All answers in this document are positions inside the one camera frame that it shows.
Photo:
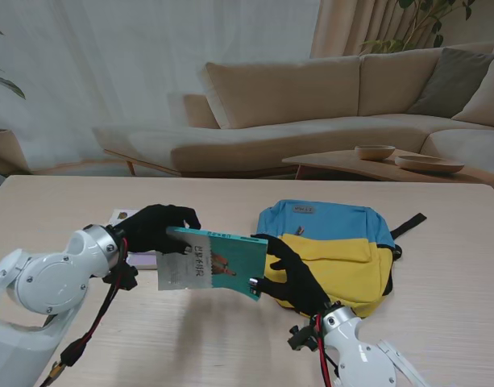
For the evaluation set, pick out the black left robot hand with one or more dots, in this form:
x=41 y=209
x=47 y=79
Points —
x=146 y=230

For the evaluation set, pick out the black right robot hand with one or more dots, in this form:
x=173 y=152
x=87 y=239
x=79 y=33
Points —
x=303 y=290

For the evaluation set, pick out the blue and yellow school backpack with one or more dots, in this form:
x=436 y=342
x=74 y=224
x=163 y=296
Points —
x=343 y=250

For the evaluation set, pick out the teal cover book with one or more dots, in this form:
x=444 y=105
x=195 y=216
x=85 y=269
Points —
x=234 y=262

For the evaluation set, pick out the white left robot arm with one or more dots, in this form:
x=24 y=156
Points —
x=49 y=278

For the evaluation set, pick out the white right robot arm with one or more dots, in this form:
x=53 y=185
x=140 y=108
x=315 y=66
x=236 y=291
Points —
x=359 y=350

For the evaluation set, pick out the purple cover book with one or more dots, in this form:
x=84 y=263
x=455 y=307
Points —
x=144 y=261

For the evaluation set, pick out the wooden coffee table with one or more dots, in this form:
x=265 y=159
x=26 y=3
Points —
x=351 y=165

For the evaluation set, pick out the small wooden bowl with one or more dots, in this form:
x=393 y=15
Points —
x=374 y=152

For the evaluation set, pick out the beige plant pot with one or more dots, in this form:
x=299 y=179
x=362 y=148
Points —
x=5 y=151

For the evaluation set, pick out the beige sofa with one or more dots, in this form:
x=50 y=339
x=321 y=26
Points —
x=279 y=121

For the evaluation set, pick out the white sheer curtain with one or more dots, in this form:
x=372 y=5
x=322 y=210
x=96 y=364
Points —
x=109 y=60

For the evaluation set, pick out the wide shallow wooden bowl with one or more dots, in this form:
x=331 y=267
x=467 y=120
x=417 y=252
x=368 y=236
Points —
x=428 y=165

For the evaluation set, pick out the dark green leaf plant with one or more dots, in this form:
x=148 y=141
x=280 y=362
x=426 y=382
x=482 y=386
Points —
x=9 y=82

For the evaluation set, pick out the grey cushion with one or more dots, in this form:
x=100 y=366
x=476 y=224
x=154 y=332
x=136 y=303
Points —
x=448 y=84

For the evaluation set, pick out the beige cushion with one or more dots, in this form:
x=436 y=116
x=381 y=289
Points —
x=486 y=101

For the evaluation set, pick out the beige curtain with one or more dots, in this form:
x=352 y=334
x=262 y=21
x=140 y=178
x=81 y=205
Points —
x=343 y=28

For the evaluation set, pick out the tall green leafy plant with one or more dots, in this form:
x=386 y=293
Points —
x=428 y=20

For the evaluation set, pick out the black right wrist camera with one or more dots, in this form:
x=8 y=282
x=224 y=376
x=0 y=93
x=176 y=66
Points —
x=303 y=338

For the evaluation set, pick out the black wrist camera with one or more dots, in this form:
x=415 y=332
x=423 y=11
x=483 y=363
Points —
x=303 y=338
x=125 y=278

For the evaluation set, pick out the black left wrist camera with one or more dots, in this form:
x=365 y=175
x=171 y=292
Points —
x=125 y=278

